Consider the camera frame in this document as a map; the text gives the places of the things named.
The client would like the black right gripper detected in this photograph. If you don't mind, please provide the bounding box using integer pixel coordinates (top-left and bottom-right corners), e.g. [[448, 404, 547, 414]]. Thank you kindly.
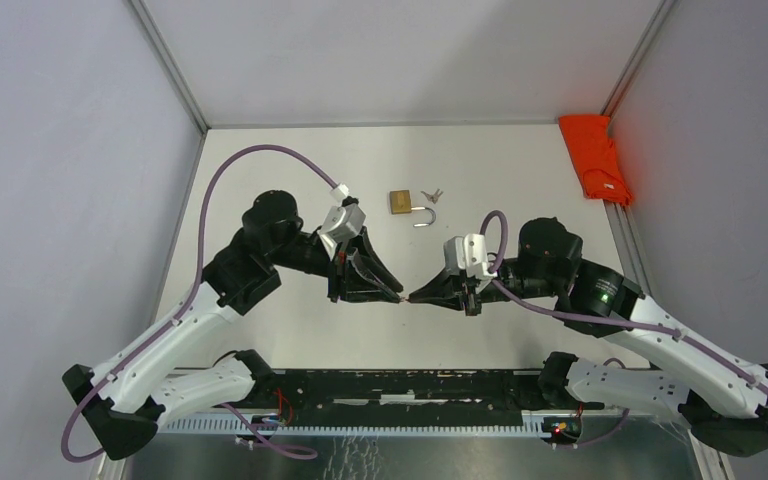
[[409, 257, 562, 316]]

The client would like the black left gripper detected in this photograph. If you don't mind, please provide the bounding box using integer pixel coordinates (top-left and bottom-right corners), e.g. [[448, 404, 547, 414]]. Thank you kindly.
[[270, 223, 404, 302]]

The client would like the large brass padlock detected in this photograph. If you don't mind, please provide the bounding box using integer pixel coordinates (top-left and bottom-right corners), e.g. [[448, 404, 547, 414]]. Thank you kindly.
[[388, 190, 437, 228]]

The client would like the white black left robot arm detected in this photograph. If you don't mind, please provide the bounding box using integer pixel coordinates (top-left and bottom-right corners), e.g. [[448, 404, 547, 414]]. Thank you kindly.
[[62, 190, 403, 460]]

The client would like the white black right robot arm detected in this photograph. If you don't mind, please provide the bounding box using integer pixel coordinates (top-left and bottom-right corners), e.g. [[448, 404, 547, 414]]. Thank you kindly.
[[408, 218, 768, 457]]

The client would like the orange folded cloth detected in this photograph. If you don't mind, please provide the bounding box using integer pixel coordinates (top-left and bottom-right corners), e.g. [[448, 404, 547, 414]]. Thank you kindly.
[[558, 114, 634, 207]]

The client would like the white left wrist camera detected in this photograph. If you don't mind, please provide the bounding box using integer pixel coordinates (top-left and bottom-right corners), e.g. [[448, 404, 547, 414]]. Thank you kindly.
[[316, 183, 366, 259]]

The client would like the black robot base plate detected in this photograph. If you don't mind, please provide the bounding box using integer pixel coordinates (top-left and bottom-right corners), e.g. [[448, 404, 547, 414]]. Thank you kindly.
[[210, 368, 605, 429]]

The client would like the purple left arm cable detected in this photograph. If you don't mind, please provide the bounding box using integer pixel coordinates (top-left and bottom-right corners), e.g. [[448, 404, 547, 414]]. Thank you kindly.
[[59, 144, 346, 464]]

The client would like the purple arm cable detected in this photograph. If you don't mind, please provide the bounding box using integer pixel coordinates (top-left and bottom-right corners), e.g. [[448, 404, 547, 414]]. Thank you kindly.
[[59, 144, 346, 464], [479, 210, 768, 450]]

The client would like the white slotted cable duct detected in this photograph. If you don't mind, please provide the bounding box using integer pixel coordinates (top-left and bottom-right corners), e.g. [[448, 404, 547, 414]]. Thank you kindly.
[[158, 413, 561, 439]]

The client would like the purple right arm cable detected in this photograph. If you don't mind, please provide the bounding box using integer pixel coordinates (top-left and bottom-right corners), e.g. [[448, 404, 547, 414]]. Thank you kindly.
[[479, 210, 768, 450]]

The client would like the aluminium corner frame rail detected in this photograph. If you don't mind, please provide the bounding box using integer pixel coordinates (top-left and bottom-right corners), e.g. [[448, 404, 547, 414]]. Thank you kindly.
[[600, 0, 681, 118]]

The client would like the left aluminium frame rail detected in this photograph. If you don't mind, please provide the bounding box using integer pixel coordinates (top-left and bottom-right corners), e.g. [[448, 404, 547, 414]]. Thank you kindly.
[[126, 0, 210, 135]]

